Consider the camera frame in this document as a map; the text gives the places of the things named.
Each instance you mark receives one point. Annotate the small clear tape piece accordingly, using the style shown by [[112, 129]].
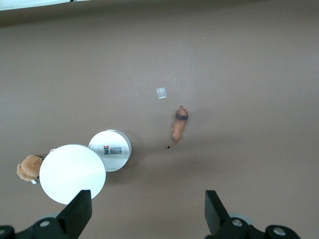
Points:
[[161, 93]]

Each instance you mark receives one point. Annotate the white round desk lamp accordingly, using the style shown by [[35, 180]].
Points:
[[72, 171]]

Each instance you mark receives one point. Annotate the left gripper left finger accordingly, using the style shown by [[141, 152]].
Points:
[[74, 216]]

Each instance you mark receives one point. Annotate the brown lion statue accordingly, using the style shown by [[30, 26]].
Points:
[[178, 124]]

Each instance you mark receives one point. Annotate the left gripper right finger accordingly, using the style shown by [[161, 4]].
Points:
[[219, 219]]

